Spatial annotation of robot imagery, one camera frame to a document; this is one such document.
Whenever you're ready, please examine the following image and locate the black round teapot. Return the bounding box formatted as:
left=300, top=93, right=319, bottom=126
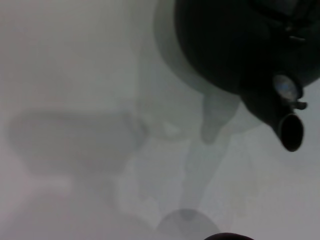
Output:
left=174, top=0, right=320, bottom=153

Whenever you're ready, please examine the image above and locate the dark round teacup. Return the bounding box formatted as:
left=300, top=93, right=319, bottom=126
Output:
left=203, top=232, right=256, bottom=240

